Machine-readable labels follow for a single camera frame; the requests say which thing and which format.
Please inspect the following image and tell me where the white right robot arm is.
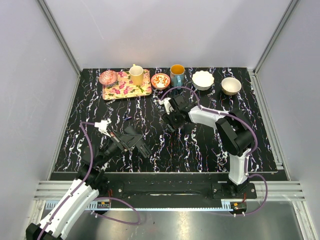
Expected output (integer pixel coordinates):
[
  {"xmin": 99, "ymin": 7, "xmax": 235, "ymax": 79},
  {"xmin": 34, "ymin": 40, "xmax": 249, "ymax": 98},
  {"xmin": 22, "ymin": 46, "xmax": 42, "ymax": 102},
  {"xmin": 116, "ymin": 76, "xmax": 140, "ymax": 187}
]
[{"xmin": 159, "ymin": 95, "xmax": 256, "ymax": 198}]

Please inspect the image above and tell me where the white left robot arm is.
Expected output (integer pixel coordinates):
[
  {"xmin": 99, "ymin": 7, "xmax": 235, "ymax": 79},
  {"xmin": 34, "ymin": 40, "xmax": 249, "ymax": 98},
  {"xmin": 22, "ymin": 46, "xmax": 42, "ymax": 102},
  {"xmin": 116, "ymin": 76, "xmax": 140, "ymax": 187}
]
[{"xmin": 25, "ymin": 122, "xmax": 151, "ymax": 240}]

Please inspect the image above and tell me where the orange floral small bowl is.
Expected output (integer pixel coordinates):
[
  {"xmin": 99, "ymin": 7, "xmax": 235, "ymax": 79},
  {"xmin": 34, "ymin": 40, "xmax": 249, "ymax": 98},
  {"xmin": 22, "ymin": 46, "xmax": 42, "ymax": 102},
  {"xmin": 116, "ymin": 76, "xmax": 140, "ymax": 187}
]
[{"xmin": 150, "ymin": 73, "xmax": 171, "ymax": 90}]

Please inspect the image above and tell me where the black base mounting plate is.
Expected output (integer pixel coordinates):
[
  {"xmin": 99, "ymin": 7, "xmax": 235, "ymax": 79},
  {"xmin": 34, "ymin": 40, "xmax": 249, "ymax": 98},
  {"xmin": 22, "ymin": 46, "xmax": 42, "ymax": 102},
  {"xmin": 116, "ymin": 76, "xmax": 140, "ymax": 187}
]
[{"xmin": 102, "ymin": 172, "xmax": 257, "ymax": 200}]

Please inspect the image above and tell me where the floral rectangular tray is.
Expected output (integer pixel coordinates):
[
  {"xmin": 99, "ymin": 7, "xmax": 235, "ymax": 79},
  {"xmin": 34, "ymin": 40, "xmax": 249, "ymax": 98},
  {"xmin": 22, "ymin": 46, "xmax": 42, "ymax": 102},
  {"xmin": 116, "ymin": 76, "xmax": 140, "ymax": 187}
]
[{"xmin": 102, "ymin": 69, "xmax": 152, "ymax": 101}]

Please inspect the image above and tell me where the white scalloped bowl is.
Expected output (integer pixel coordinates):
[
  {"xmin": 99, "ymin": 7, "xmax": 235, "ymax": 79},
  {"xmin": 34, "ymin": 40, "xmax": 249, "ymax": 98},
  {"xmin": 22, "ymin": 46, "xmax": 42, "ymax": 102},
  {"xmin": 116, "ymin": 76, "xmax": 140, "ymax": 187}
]
[{"xmin": 191, "ymin": 70, "xmax": 215, "ymax": 91}]

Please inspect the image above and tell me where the blue mug orange inside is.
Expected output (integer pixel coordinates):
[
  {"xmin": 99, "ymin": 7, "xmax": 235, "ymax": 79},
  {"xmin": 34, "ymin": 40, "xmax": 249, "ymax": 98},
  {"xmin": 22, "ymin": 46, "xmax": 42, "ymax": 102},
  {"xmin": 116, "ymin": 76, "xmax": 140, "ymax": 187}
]
[{"xmin": 170, "ymin": 64, "xmax": 185, "ymax": 89}]

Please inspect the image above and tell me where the pink patterned bowl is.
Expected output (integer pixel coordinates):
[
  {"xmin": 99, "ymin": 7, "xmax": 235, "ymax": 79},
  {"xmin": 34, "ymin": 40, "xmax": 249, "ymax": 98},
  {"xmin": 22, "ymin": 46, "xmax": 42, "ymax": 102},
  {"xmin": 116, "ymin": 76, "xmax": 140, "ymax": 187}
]
[{"xmin": 98, "ymin": 70, "xmax": 118, "ymax": 87}]

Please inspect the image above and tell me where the yellow mug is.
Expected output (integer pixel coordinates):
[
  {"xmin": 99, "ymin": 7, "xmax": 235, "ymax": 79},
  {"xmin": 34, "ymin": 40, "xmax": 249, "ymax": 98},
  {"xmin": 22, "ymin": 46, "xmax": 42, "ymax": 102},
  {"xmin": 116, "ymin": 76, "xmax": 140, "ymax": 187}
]
[{"xmin": 129, "ymin": 64, "xmax": 144, "ymax": 86}]

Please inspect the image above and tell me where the beige round bowl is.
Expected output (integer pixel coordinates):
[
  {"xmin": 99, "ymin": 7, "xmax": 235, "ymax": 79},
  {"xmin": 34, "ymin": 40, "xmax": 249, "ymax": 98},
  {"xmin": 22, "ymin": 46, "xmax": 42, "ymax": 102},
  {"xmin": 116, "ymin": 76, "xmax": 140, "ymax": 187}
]
[{"xmin": 221, "ymin": 77, "xmax": 242, "ymax": 96}]

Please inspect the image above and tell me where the left connector box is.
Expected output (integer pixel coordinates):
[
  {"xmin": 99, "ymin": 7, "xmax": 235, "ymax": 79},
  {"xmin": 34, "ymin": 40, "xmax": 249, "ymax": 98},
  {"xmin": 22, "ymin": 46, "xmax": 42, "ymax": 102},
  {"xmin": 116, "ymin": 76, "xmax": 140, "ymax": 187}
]
[{"xmin": 96, "ymin": 199, "xmax": 111, "ymax": 209}]

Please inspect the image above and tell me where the connector box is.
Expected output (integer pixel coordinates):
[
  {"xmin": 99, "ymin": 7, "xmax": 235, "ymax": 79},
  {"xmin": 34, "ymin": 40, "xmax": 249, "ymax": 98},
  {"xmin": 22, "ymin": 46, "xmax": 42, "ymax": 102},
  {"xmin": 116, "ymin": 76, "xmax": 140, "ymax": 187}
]
[
  {"xmin": 230, "ymin": 202, "xmax": 247, "ymax": 213},
  {"xmin": 96, "ymin": 199, "xmax": 111, "ymax": 209}
]

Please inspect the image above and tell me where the right connector box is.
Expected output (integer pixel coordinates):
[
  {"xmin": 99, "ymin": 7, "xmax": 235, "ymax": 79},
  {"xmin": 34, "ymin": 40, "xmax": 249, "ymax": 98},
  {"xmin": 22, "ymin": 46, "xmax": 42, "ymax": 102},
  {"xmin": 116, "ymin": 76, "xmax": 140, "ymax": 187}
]
[{"xmin": 230, "ymin": 202, "xmax": 247, "ymax": 213}]

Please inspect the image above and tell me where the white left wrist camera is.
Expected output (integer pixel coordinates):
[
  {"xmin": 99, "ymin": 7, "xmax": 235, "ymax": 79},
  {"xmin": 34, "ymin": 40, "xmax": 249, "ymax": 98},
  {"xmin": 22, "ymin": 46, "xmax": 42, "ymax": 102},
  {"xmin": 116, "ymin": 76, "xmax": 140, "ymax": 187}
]
[{"xmin": 94, "ymin": 120, "xmax": 111, "ymax": 138}]

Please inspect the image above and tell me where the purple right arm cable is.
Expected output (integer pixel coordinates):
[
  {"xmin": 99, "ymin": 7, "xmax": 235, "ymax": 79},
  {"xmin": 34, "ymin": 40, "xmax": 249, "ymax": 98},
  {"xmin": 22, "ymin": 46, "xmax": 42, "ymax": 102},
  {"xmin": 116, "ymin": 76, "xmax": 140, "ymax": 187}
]
[{"xmin": 159, "ymin": 86, "xmax": 268, "ymax": 217}]

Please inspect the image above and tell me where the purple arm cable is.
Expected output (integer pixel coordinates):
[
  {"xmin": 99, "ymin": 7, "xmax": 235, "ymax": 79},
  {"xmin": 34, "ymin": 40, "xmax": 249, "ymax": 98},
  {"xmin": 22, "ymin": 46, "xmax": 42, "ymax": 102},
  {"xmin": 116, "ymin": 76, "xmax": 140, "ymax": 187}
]
[
  {"xmin": 159, "ymin": 86, "xmax": 268, "ymax": 217},
  {"xmin": 36, "ymin": 121, "xmax": 141, "ymax": 240}
]

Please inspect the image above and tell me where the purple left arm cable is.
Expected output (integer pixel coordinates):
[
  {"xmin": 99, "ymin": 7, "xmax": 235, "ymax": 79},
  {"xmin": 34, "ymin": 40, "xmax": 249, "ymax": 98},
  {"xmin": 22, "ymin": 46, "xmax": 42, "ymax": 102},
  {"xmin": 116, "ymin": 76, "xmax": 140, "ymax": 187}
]
[{"xmin": 36, "ymin": 121, "xmax": 141, "ymax": 240}]

